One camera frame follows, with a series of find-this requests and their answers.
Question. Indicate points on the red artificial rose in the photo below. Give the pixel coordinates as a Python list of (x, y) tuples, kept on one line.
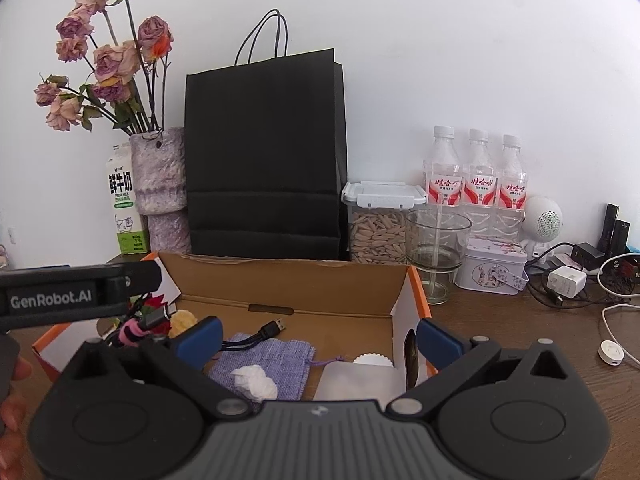
[(152, 304)]

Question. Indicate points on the black paper bag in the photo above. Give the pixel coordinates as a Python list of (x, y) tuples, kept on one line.
[(265, 160)]

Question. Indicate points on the white plastic packet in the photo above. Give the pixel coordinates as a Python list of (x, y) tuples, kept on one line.
[(360, 382)]

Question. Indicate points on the person's left hand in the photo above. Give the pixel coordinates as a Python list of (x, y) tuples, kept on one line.
[(10, 412)]

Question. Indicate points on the white floral tin box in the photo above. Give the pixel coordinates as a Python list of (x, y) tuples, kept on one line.
[(490, 272)]

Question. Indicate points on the dried rose bouquet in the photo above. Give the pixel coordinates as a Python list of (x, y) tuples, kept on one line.
[(110, 60)]

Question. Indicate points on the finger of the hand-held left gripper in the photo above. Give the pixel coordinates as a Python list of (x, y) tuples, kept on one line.
[(140, 277)]

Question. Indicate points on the white tissue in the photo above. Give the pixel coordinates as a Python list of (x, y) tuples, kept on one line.
[(252, 382)]

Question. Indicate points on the red label water bottle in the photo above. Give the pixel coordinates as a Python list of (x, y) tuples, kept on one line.
[(512, 185), (480, 182), (443, 180)]

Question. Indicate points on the red cardboard box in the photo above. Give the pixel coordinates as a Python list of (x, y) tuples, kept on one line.
[(300, 290)]

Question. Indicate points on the clear glass cup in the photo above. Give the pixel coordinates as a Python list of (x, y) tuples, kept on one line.
[(437, 260)]

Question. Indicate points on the white charger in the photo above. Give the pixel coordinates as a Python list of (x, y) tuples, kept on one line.
[(567, 280)]

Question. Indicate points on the clear seed container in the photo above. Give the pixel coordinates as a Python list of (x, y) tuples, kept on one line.
[(375, 235)]

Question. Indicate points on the yellow plush toy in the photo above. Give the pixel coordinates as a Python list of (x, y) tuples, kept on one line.
[(182, 321)]

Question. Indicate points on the white green milk carton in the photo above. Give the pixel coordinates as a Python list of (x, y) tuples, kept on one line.
[(125, 200)]

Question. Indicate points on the black power adapter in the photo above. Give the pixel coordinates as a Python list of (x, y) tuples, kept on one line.
[(587, 255)]

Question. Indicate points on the black rectangular device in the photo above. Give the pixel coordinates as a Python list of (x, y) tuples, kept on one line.
[(623, 237), (611, 227)]

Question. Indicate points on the white round speaker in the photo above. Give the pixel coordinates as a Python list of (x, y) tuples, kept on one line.
[(542, 220)]

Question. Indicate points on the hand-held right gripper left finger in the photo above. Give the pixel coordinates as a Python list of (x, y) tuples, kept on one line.
[(200, 341)]

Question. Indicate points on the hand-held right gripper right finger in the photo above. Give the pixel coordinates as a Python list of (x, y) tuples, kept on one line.
[(435, 345)]

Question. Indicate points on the grey textured vase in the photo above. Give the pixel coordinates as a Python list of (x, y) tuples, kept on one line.
[(160, 170)]

